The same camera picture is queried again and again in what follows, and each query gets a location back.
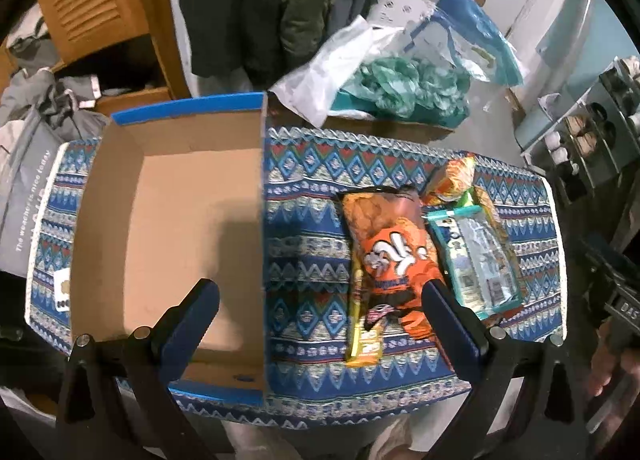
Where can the orange chips snack bag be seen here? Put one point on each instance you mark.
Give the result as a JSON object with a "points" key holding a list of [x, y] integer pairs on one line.
{"points": [[396, 253]]}

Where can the green crumpled plastic bag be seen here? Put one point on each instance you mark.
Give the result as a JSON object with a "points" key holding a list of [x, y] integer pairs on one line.
{"points": [[407, 90]]}

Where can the grey crumpled clothes pile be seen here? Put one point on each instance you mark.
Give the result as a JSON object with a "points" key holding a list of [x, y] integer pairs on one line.
{"points": [[65, 104]]}

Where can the white plastic bag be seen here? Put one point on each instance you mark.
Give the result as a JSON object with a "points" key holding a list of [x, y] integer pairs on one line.
{"points": [[310, 90]]}

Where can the right human hand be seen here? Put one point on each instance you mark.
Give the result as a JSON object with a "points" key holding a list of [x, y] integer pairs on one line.
{"points": [[604, 361]]}

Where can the open cardboard box blue rim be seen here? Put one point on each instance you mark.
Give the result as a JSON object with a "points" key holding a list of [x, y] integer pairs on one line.
{"points": [[174, 195]]}

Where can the yellow snack bar packet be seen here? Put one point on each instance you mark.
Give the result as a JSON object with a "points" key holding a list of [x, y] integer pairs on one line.
{"points": [[364, 347]]}

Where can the blue patterned tablecloth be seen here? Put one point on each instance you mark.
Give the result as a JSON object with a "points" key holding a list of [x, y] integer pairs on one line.
{"points": [[306, 281]]}

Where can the grey printed tote bag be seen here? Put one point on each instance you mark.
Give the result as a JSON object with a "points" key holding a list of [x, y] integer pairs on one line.
{"points": [[23, 180]]}

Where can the blue clear zip bag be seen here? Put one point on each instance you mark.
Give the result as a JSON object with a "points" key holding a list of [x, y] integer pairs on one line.
{"points": [[459, 33]]}

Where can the green broad bean snack bag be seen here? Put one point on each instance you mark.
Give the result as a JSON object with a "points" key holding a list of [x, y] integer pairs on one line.
{"points": [[467, 199]]}

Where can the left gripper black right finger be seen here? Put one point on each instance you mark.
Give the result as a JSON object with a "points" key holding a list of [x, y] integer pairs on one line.
{"points": [[524, 403]]}

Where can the teal white snack packet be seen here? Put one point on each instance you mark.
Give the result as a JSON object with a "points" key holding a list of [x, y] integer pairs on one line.
{"points": [[482, 275]]}

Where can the dark hanging jacket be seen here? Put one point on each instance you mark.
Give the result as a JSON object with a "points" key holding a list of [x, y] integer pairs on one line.
{"points": [[263, 38]]}

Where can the grey shoe rack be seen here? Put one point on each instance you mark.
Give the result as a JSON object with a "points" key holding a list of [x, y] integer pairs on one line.
{"points": [[582, 144]]}

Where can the orange red noodle snack bag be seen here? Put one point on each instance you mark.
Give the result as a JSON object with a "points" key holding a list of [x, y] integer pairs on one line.
{"points": [[450, 181]]}

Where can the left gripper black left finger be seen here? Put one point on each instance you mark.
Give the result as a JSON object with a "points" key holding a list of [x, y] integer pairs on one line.
{"points": [[92, 421]]}

